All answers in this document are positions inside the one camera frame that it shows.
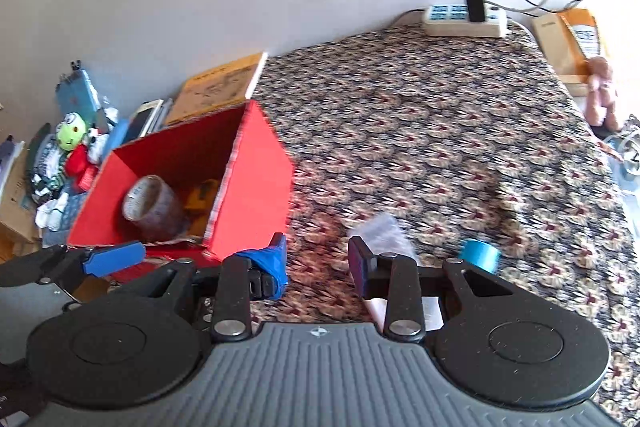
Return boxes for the pink plush toy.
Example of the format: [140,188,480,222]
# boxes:
[585,56,625,131]

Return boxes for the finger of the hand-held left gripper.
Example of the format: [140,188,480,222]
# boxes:
[0,241,147,303]

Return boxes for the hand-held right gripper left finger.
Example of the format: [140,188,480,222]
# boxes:
[115,233,291,342]

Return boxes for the striped cloth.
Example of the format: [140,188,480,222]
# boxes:
[27,124,68,202]

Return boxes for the beige cardboard box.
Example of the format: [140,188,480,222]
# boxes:
[531,13,601,98]

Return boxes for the blue glasses case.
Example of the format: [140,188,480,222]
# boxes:
[102,119,132,158]

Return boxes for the brown packing tape roll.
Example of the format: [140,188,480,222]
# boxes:
[122,174,187,242]

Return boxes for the white tube with blue cap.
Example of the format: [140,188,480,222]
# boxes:
[367,238,502,332]

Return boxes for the green frog plush toy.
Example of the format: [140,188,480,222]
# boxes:
[55,113,91,175]

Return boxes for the yellow illustrated book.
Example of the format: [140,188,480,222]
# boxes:
[165,52,269,125]

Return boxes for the white cable bundle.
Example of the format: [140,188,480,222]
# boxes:
[607,119,640,178]

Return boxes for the white smartphone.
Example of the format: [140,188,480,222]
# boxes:
[127,99,166,140]

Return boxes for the black white plush toy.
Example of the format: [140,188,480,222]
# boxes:
[82,127,108,165]

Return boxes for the red cardboard box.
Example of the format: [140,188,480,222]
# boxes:
[66,99,296,283]

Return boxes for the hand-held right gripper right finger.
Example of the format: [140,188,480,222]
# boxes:
[346,235,531,342]

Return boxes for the blue notebook with clips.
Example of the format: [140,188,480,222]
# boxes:
[56,61,108,128]

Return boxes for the brown cardboard box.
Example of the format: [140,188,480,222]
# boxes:
[0,139,43,243]

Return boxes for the orange paper packet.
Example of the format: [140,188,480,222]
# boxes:
[559,8,611,75]

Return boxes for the small red box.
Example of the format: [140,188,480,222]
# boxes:
[75,164,101,192]

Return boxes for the black power strip cable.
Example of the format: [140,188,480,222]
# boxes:
[392,8,427,26]

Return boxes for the white power strip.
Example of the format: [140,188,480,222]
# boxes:
[424,4,508,38]

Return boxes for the black charger plug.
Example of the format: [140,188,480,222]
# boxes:
[464,0,487,24]

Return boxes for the floral patterned tablecloth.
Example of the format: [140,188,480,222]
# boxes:
[200,14,640,427]

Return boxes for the yellow tape measure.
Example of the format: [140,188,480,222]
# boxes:
[182,179,221,238]

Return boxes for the white socks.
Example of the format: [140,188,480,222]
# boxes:
[35,197,68,230]

